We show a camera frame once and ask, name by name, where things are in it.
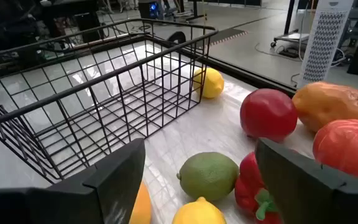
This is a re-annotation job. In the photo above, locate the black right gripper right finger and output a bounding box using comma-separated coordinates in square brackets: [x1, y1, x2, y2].
[254, 138, 358, 224]

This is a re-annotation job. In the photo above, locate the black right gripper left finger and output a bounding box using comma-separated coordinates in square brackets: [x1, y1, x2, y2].
[0, 138, 146, 224]

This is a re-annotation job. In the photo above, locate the red bell pepper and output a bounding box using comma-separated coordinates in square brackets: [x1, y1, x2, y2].
[234, 151, 284, 224]

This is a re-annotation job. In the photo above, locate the orange yellow mango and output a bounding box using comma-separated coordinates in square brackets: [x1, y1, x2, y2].
[128, 182, 152, 224]

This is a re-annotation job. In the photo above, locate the orange fruit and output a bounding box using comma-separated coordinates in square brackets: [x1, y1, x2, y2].
[291, 81, 358, 133]

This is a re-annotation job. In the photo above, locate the red apple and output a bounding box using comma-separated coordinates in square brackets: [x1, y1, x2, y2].
[239, 88, 298, 143]

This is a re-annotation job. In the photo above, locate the green lime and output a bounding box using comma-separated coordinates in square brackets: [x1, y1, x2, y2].
[176, 151, 240, 202]

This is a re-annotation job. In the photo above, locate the black wire basket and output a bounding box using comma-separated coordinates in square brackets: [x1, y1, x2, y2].
[0, 17, 219, 185]

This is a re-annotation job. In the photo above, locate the yellow lemon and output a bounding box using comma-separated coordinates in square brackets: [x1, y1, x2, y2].
[192, 67, 225, 100]
[172, 196, 227, 224]

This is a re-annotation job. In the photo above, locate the white tower fan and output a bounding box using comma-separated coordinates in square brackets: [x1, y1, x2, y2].
[296, 0, 356, 90]

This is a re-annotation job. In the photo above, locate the black wheeled cart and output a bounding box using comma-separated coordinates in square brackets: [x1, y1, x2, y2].
[270, 0, 310, 49]

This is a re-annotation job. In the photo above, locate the black mat with striped edge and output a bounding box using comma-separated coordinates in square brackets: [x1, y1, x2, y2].
[197, 27, 249, 47]

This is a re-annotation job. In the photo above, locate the black computer with blue light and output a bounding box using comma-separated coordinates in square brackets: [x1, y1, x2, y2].
[137, 0, 164, 19]

